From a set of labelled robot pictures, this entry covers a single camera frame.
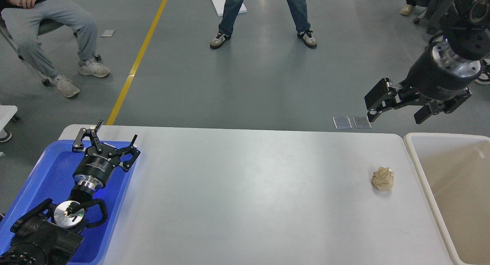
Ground grey rolling chair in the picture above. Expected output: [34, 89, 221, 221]
[0, 18, 102, 87]

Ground beige plastic bin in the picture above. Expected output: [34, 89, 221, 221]
[404, 133, 490, 265]

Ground seated person grey trousers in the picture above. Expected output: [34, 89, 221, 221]
[0, 0, 110, 98]

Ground right clear floor plate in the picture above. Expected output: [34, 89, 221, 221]
[352, 116, 372, 129]

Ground left clear floor plate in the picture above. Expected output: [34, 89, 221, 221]
[332, 116, 352, 129]

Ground small white floor paper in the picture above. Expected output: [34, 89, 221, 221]
[100, 29, 115, 38]

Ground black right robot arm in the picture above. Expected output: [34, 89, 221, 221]
[364, 0, 489, 124]

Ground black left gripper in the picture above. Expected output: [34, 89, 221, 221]
[72, 120, 140, 190]

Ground clear floor plate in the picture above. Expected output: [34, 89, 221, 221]
[352, 116, 372, 129]
[332, 116, 352, 129]

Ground dark coat on chair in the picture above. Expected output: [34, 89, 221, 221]
[415, 0, 448, 35]

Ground person with tan shoes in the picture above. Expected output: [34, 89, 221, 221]
[399, 0, 417, 16]

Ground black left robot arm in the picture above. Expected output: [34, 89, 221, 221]
[1, 123, 140, 265]

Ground standing person blue jeans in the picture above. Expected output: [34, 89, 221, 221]
[209, 0, 318, 50]

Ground blue plastic tray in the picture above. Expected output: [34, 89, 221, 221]
[0, 140, 133, 265]

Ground beige paper ball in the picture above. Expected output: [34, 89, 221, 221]
[371, 167, 394, 191]

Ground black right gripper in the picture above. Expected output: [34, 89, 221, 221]
[364, 40, 482, 125]

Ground black white sneaker person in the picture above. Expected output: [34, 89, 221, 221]
[474, 59, 490, 85]

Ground white side table corner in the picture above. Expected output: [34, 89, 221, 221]
[0, 105, 18, 129]

